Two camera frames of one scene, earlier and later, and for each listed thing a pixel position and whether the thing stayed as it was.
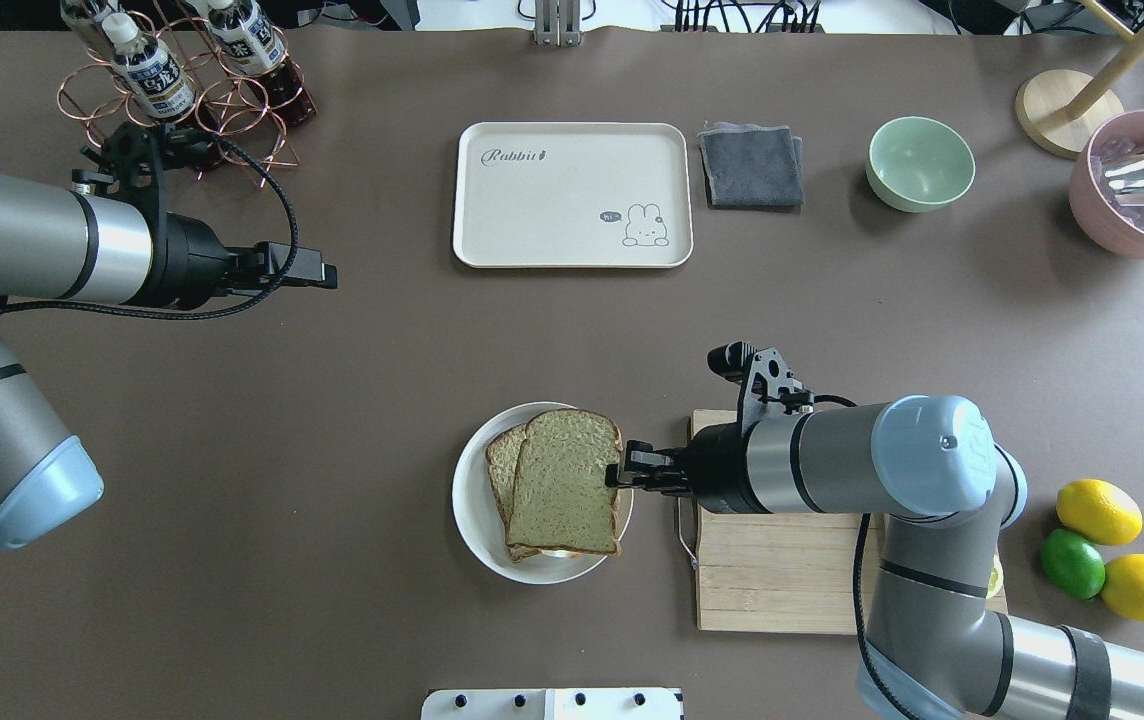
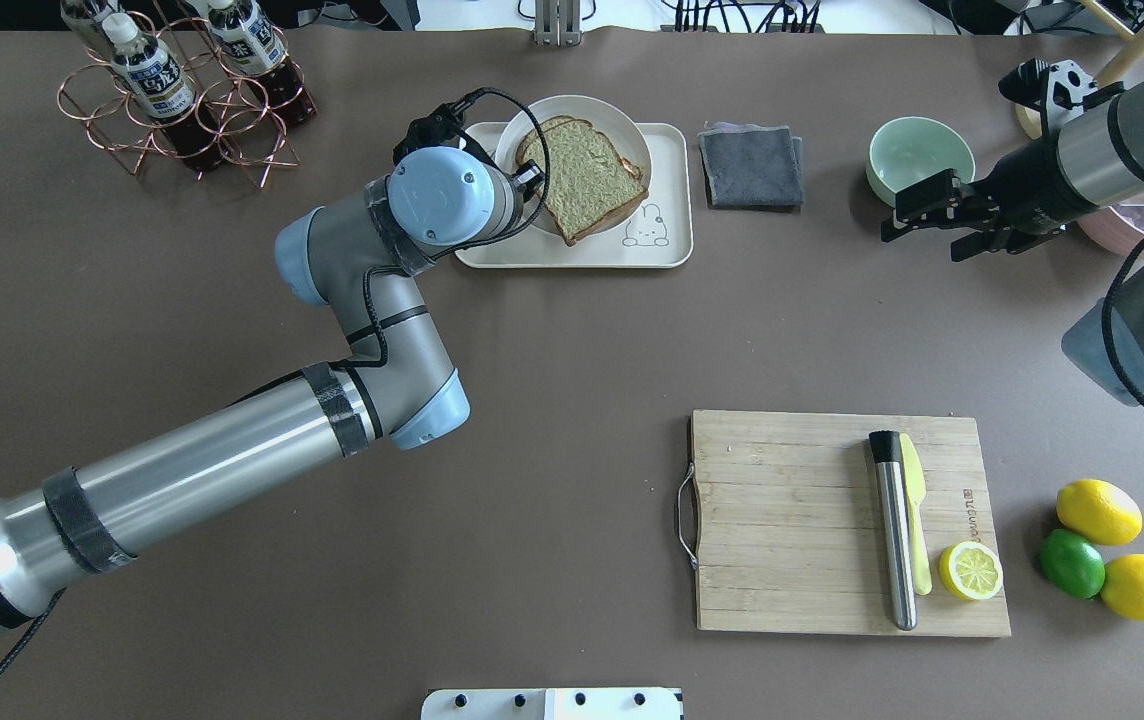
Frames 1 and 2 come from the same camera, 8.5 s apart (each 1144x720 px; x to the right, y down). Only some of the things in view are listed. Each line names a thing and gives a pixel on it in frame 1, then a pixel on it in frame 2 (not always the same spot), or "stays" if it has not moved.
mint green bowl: (917, 164) stays
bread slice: (560, 497) → (591, 181)
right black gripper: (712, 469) → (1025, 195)
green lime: (1072, 564) stays
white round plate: (480, 524) → (507, 151)
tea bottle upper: (149, 70) stays
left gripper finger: (281, 262) → (530, 177)
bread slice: (502, 455) → (572, 147)
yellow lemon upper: (1100, 512) stays
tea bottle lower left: (253, 47) stays
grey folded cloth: (753, 167) stays
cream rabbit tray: (565, 194) stays
